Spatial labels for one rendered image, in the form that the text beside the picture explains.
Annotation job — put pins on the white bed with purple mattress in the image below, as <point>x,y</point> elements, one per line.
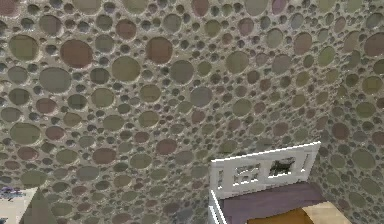
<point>266,173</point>

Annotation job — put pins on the pale flat furniture top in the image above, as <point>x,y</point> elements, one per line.
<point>13,206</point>

